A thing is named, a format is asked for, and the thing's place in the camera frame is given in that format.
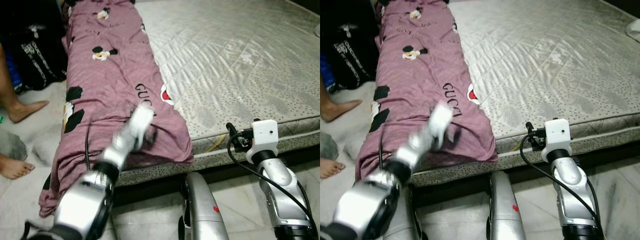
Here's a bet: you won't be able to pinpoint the mauve printed quilt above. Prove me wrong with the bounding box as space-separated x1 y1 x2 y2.
38 0 196 219
354 0 499 185

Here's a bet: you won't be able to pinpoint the white pillow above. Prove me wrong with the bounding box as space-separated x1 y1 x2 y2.
625 19 640 44

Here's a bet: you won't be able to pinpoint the grey quilted mattress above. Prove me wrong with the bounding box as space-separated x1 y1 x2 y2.
411 0 640 189
116 0 321 188

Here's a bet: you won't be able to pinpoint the silver right robot leg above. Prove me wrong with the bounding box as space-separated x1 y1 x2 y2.
486 170 528 240
179 172 231 240

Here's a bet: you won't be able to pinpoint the person in black clothes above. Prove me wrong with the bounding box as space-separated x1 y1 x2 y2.
320 75 364 181
0 42 52 181

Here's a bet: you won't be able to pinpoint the black printed bag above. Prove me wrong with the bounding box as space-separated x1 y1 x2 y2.
331 24 379 92
19 27 69 93

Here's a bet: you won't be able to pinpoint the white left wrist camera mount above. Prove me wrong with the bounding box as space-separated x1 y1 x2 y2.
426 102 455 137
126 103 156 139

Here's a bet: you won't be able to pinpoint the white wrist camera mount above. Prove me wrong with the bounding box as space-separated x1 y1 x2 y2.
126 103 156 139
542 118 573 163
248 119 280 164
426 102 455 137

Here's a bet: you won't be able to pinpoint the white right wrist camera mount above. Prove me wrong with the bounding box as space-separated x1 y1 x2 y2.
248 119 280 164
542 118 573 163

